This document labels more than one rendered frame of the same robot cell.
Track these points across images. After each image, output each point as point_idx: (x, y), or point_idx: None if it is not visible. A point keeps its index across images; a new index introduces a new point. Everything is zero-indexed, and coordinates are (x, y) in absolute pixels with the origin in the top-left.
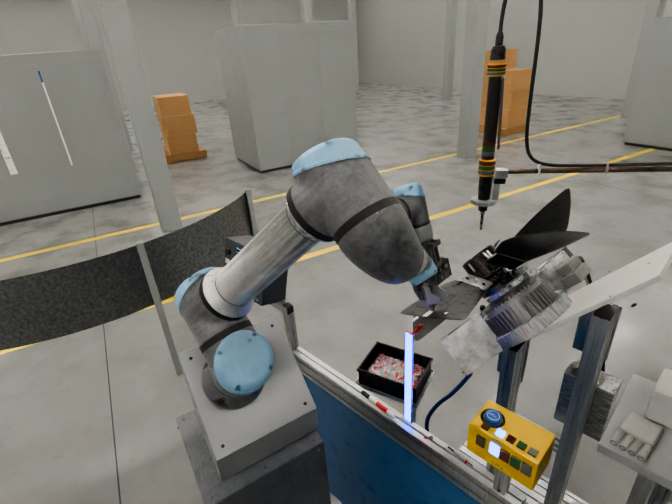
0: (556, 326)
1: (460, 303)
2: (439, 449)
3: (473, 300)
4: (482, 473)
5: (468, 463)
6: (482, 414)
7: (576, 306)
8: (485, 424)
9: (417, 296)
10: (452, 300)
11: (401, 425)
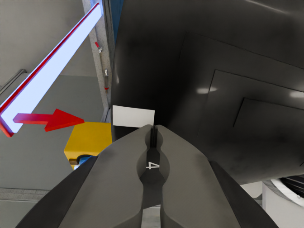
0: (262, 194)
1: (230, 166)
2: (98, 61)
3: (262, 176)
4: (109, 98)
5: (105, 90)
6: (83, 156)
7: (300, 223)
8: (73, 162)
9: (73, 171)
10: (244, 146)
11: (86, 6)
